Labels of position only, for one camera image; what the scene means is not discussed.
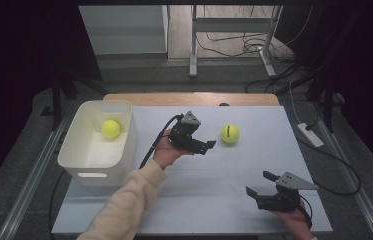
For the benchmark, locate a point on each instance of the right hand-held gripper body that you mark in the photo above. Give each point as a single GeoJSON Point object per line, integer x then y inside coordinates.
{"type": "Point", "coordinates": [279, 201]}

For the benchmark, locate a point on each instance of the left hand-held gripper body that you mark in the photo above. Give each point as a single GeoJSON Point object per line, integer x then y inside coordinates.
{"type": "Point", "coordinates": [184, 133]}

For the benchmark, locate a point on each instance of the yellow tennis ball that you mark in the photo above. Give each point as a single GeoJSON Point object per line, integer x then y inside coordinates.
{"type": "Point", "coordinates": [111, 129]}
{"type": "Point", "coordinates": [230, 134]}

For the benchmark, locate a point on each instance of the white plastic bin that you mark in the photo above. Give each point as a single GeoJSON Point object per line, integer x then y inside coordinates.
{"type": "Point", "coordinates": [87, 153]}

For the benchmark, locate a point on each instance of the person's right hand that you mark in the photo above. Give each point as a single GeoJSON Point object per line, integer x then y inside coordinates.
{"type": "Point", "coordinates": [292, 220]}

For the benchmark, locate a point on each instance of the person's left hand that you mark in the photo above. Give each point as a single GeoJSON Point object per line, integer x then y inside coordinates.
{"type": "Point", "coordinates": [165, 155]}

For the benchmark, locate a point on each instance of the black table grommet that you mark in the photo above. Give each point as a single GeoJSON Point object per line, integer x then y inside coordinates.
{"type": "Point", "coordinates": [224, 104]}

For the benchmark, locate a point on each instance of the white table board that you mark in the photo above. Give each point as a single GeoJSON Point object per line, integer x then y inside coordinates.
{"type": "Point", "coordinates": [207, 206]}

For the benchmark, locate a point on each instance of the white power strip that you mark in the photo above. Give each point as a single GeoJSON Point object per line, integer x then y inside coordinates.
{"type": "Point", "coordinates": [310, 135]}

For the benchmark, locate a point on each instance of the black stand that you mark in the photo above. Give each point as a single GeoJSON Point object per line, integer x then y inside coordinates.
{"type": "Point", "coordinates": [328, 103]}
{"type": "Point", "coordinates": [56, 100]}

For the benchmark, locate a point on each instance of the white cabinet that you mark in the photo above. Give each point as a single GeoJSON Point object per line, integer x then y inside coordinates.
{"type": "Point", "coordinates": [124, 30]}

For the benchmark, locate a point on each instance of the metal floor rail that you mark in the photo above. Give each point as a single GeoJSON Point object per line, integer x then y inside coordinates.
{"type": "Point", "coordinates": [360, 196]}
{"type": "Point", "coordinates": [34, 173]}

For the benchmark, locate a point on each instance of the white metal desk frame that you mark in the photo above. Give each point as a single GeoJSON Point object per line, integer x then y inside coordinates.
{"type": "Point", "coordinates": [230, 25]}

